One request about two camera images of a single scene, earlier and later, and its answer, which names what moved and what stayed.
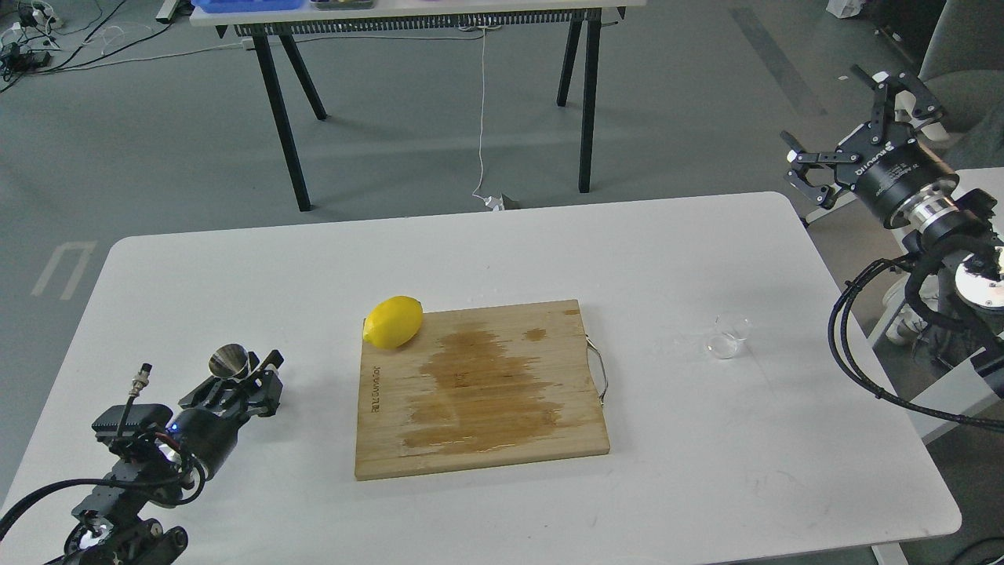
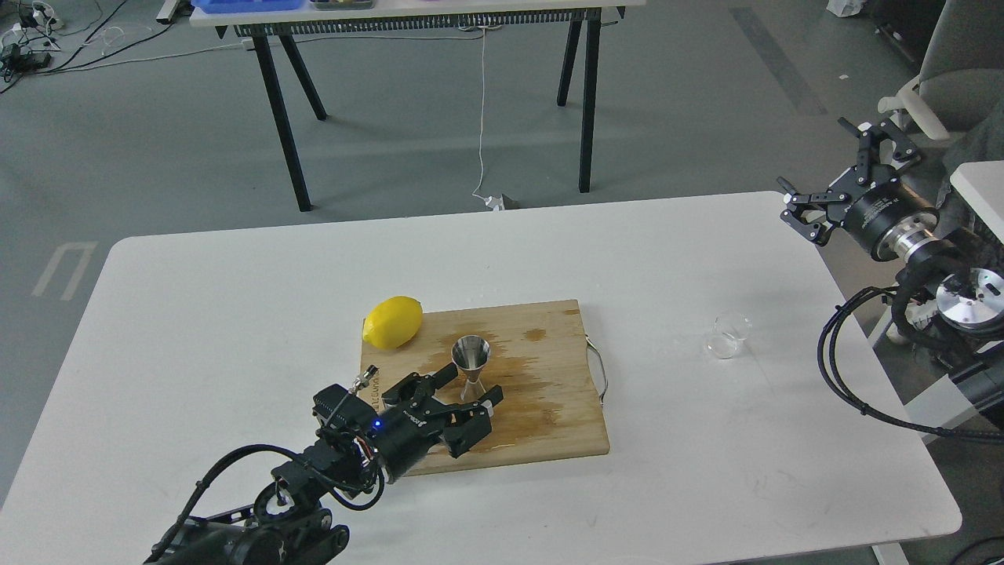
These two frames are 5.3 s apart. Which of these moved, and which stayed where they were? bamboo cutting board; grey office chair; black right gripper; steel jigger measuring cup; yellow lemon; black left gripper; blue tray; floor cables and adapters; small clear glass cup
Moved: black left gripper; black right gripper; steel jigger measuring cup
Stayed: blue tray; yellow lemon; floor cables and adapters; grey office chair; bamboo cutting board; small clear glass cup
